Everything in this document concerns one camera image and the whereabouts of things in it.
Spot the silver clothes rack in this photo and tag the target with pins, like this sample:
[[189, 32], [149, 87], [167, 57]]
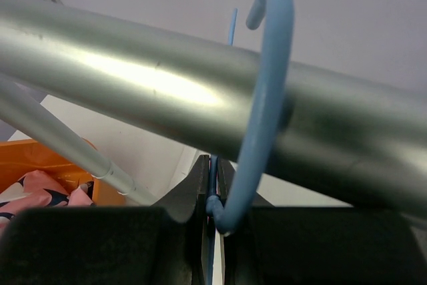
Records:
[[356, 140]]

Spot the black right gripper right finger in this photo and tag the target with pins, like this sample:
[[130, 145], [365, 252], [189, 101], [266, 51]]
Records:
[[320, 245]]

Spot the orange plastic laundry basket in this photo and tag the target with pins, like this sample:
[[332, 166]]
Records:
[[22, 156]]

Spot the pink shark print shorts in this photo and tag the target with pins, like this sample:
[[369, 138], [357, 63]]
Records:
[[37, 189]]

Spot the blue wire hanger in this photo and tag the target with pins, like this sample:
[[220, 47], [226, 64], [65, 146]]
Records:
[[277, 17]]

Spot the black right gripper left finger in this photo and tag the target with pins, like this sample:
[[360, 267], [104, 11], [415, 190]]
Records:
[[158, 244]]

